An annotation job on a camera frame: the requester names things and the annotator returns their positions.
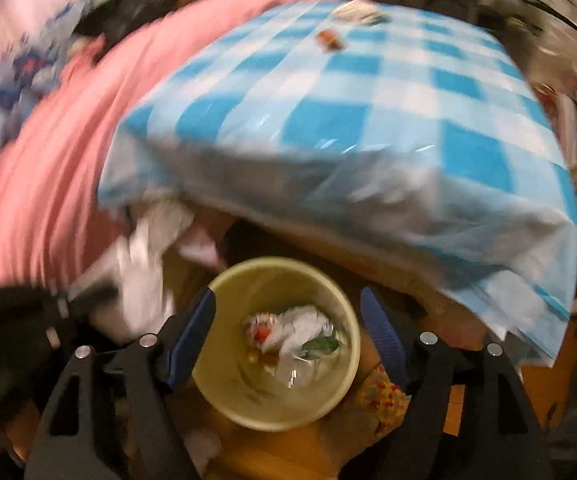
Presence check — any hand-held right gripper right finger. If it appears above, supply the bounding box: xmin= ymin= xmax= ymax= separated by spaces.
xmin=359 ymin=286 xmax=554 ymax=480

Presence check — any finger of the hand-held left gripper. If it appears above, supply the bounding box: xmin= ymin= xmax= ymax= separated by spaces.
xmin=66 ymin=280 xmax=122 ymax=311

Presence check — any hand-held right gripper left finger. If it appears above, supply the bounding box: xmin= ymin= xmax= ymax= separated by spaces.
xmin=23 ymin=286 xmax=218 ymax=480

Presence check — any yellow-green trash bin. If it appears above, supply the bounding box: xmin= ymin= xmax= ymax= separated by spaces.
xmin=191 ymin=256 xmax=361 ymax=432

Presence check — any red snack wrapper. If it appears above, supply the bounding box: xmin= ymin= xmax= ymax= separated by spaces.
xmin=247 ymin=324 xmax=276 ymax=348

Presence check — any white paper napkin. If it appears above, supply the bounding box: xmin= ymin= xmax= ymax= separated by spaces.
xmin=263 ymin=305 xmax=339 ymax=361

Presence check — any white floral cloth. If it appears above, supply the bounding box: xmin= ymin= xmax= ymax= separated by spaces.
xmin=86 ymin=202 xmax=196 ymax=343

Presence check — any green white plastic packet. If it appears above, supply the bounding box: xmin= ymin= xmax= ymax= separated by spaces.
xmin=301 ymin=337 xmax=341 ymax=361

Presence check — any yellow floral cloth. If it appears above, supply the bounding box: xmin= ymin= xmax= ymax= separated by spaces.
xmin=358 ymin=362 xmax=411 ymax=436

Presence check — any pink blanket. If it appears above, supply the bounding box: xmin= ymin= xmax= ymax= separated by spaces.
xmin=0 ymin=0 xmax=344 ymax=301

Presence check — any blue checked tablecloth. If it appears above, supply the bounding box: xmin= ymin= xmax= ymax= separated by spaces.
xmin=97 ymin=0 xmax=577 ymax=361

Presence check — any floral patterned fabric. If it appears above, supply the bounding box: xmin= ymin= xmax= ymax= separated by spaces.
xmin=0 ymin=0 xmax=129 ymax=186

